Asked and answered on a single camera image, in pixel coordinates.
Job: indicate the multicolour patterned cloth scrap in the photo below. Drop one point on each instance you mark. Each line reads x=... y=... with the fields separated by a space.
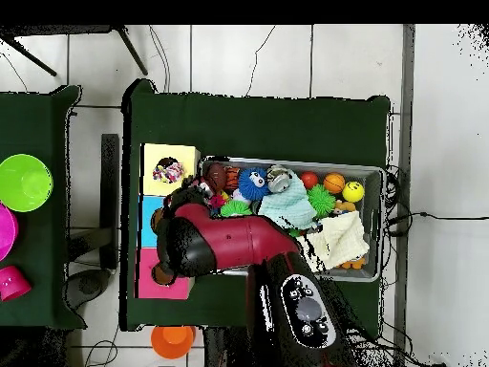
x=168 y=172

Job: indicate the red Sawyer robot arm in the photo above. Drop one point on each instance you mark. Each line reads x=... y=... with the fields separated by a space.
x=237 y=239

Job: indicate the wooden box with three holes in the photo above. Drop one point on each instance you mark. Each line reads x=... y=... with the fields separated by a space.
x=187 y=153

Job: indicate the clear mesh bin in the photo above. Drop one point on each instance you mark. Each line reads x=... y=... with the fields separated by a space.
x=372 y=229

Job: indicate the brown toy football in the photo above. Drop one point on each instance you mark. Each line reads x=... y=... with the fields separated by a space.
x=216 y=176

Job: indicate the green spiky toy with eyes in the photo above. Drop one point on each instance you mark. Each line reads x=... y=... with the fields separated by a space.
x=235 y=208

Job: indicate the blue spiky toy with eyes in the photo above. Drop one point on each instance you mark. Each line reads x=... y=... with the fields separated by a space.
x=248 y=189

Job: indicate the crushed silver drink can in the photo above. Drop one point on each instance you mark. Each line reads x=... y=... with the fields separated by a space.
x=278 y=179

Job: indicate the light blue cloth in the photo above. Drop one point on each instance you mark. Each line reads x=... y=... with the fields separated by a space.
x=286 y=206

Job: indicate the dark green table cloth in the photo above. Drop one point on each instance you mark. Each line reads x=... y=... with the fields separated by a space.
x=38 y=114
x=267 y=130

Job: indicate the black flat stand bar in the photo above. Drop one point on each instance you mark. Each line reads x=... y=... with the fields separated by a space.
x=110 y=191

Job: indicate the small red-orange ball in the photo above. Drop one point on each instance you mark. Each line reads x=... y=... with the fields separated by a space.
x=308 y=179

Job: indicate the plain green spiky ball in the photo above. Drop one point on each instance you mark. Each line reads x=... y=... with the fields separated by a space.
x=321 y=199

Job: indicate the orange toy basketball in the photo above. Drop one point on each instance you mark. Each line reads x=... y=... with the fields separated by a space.
x=334 y=182

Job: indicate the cream cloth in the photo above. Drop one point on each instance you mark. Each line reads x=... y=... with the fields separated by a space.
x=336 y=241

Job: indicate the grey round stand base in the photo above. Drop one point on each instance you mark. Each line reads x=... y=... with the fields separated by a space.
x=89 y=284

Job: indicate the yellow smiley ball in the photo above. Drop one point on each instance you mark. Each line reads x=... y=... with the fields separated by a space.
x=353 y=192

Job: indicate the black tripod stand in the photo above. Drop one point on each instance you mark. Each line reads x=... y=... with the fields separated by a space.
x=131 y=51

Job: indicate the orange plastic cup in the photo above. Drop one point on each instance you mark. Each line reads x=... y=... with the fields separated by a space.
x=172 y=342

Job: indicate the lime green plastic bowl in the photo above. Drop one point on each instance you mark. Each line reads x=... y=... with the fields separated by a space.
x=23 y=183

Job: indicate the magenta plastic bowl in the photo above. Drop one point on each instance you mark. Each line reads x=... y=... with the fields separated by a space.
x=7 y=233

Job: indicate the pink-red plastic cup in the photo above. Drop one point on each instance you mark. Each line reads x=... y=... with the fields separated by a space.
x=13 y=283

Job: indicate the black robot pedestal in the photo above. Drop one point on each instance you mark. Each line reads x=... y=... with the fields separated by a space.
x=221 y=351

